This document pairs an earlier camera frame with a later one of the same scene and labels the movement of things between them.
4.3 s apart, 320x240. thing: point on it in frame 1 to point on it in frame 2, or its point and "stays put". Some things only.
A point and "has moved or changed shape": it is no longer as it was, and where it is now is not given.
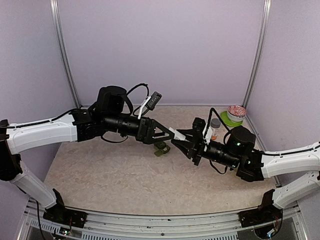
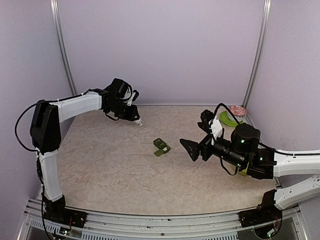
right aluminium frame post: (258, 60) stays put
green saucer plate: (224, 116) stays put
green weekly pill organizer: (162, 148) stays put
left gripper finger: (164, 129) to (136, 115)
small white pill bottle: (177, 135) has moved or changed shape
